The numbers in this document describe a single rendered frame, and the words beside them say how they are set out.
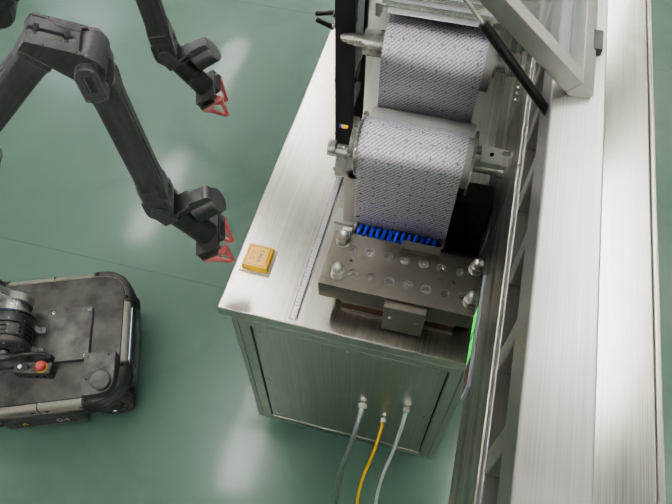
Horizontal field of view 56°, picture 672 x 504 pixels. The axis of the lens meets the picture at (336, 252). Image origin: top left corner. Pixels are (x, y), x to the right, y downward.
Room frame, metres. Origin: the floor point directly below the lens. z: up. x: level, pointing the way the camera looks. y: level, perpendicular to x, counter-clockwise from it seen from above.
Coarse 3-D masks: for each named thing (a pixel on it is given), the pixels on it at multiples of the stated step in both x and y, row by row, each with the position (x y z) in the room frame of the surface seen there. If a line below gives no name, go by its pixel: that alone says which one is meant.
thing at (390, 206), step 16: (368, 192) 0.94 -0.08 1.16; (384, 192) 0.94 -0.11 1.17; (400, 192) 0.93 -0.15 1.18; (416, 192) 0.92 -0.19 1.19; (432, 192) 0.91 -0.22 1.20; (368, 208) 0.94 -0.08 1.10; (384, 208) 0.93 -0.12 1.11; (400, 208) 0.92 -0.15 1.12; (416, 208) 0.92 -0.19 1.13; (432, 208) 0.91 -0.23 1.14; (448, 208) 0.90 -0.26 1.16; (368, 224) 0.94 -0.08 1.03; (384, 224) 0.93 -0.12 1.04; (400, 224) 0.92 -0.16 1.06; (416, 224) 0.91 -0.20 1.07; (432, 224) 0.90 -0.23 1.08; (448, 224) 0.89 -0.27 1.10
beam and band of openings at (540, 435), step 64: (576, 128) 0.66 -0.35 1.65; (576, 192) 0.54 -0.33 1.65; (512, 256) 0.57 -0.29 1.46; (576, 256) 0.44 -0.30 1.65; (512, 320) 0.45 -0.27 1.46; (576, 320) 0.35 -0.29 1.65; (512, 384) 0.29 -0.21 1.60; (576, 384) 0.27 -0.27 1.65; (512, 448) 0.20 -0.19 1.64; (576, 448) 0.20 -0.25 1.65
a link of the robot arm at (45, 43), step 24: (24, 24) 0.85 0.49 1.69; (48, 24) 0.85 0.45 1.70; (72, 24) 0.86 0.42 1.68; (24, 48) 0.79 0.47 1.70; (48, 48) 0.79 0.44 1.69; (72, 48) 0.81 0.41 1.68; (96, 48) 0.83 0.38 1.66; (0, 72) 0.81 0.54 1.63; (24, 72) 0.80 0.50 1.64; (48, 72) 0.80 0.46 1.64; (72, 72) 0.80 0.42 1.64; (0, 96) 0.79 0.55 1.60; (24, 96) 0.80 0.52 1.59; (0, 120) 0.79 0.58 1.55
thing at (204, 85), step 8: (200, 72) 1.33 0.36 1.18; (208, 72) 1.39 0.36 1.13; (192, 80) 1.31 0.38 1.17; (200, 80) 1.32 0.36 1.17; (208, 80) 1.34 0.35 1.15; (192, 88) 1.32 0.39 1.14; (200, 88) 1.31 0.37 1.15; (208, 88) 1.32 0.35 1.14; (200, 96) 1.31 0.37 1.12; (208, 96) 1.30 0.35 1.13; (216, 96) 1.30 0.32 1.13; (200, 104) 1.29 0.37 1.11
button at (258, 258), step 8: (248, 248) 0.94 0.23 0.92; (256, 248) 0.94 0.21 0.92; (264, 248) 0.94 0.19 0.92; (272, 248) 0.94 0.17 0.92; (248, 256) 0.92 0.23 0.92; (256, 256) 0.92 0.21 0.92; (264, 256) 0.92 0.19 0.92; (272, 256) 0.92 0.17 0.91; (248, 264) 0.89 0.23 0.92; (256, 264) 0.89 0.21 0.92; (264, 264) 0.89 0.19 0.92; (264, 272) 0.88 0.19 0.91
